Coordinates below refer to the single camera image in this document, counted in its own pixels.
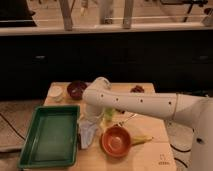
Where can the brown pinecone object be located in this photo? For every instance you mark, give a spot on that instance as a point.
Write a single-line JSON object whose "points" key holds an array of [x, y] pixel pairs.
{"points": [[137, 89]]}

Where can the light green object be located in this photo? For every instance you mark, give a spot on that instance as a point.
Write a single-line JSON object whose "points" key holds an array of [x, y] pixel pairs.
{"points": [[109, 113]]}

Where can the dark red bowl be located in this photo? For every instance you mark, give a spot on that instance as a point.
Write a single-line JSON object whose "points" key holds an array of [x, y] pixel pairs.
{"points": [[76, 88]]}

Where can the yellow banana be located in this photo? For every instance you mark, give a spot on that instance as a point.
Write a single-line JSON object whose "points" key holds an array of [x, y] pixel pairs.
{"points": [[141, 139]]}

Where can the small white cup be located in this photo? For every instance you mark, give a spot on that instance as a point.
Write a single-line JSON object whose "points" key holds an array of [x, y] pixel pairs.
{"points": [[55, 93]]}

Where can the green plastic tray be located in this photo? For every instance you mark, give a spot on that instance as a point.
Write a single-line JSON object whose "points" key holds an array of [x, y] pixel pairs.
{"points": [[51, 139]]}

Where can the white grey towel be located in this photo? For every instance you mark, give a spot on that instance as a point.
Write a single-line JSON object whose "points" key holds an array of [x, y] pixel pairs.
{"points": [[87, 132]]}

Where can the orange bowl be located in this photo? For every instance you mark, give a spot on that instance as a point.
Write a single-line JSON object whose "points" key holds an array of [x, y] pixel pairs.
{"points": [[116, 141]]}

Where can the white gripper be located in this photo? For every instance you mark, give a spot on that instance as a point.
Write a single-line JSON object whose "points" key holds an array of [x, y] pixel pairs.
{"points": [[93, 113]]}

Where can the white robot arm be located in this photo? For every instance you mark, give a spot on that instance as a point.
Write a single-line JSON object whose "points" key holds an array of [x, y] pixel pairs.
{"points": [[195, 112]]}

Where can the metal spoon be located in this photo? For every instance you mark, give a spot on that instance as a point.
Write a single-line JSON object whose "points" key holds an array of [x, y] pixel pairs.
{"points": [[121, 123]]}

